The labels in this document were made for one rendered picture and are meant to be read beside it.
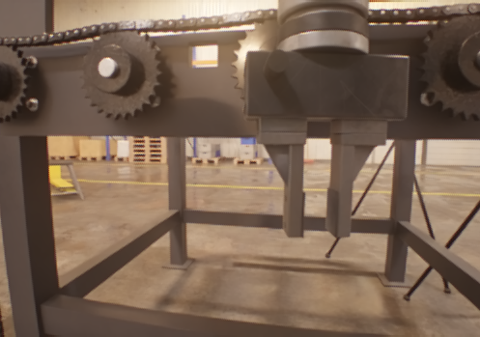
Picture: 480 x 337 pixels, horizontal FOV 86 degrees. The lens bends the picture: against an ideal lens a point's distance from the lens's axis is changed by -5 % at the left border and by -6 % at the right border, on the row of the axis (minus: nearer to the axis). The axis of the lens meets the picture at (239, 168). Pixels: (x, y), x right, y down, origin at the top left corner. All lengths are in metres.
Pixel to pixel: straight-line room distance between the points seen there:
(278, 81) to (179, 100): 0.35
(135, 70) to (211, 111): 0.15
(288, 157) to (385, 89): 0.09
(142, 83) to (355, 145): 0.40
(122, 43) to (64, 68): 0.18
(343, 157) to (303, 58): 0.09
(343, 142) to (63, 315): 0.74
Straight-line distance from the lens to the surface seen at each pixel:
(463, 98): 0.54
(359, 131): 0.25
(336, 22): 0.23
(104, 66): 0.54
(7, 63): 0.75
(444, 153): 10.75
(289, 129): 0.23
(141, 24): 0.56
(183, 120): 0.55
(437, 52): 0.53
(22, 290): 0.85
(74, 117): 0.68
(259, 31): 0.50
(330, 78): 0.23
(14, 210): 0.79
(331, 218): 0.26
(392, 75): 0.25
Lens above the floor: 0.74
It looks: 6 degrees down
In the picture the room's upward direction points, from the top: 1 degrees clockwise
